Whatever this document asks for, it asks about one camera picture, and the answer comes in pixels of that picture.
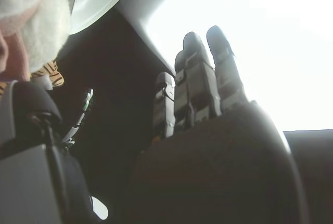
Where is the white grey penguin plush toy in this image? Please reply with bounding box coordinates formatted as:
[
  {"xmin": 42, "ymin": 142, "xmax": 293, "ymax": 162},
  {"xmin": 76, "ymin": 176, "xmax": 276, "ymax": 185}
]
[{"xmin": 0, "ymin": 0, "xmax": 72, "ymax": 82}]

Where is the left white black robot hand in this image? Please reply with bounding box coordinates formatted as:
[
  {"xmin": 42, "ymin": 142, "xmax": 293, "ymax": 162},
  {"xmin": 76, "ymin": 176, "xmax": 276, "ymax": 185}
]
[{"xmin": 0, "ymin": 25, "xmax": 310, "ymax": 224}]

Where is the orange striped tiger plush toy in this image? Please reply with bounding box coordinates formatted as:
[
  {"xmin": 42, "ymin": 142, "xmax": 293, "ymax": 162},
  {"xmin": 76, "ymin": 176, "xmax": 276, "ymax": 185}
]
[{"xmin": 0, "ymin": 59, "xmax": 65, "ymax": 99}]

